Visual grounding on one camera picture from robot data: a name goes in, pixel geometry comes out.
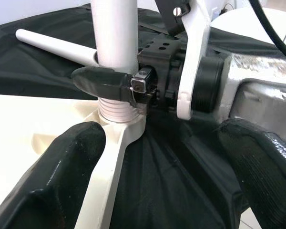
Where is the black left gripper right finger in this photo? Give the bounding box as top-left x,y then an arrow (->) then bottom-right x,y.
218,118 -> 286,229

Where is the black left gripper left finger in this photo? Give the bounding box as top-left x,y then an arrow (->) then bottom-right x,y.
0,121 -> 107,229

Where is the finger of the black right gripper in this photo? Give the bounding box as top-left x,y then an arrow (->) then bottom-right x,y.
71,66 -> 134,106

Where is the white plastic table leg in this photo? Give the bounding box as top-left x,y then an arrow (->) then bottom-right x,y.
90,0 -> 146,124
15,29 -> 100,67

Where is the white plastic table top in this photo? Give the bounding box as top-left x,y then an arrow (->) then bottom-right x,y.
0,94 -> 147,229

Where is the black table cloth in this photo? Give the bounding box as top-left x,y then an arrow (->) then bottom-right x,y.
0,4 -> 286,229

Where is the white plastic object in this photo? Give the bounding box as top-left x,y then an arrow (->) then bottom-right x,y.
211,7 -> 286,52

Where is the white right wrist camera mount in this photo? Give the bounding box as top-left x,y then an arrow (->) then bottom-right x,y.
154,0 -> 212,120

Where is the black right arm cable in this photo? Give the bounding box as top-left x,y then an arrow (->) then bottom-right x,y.
249,0 -> 286,62

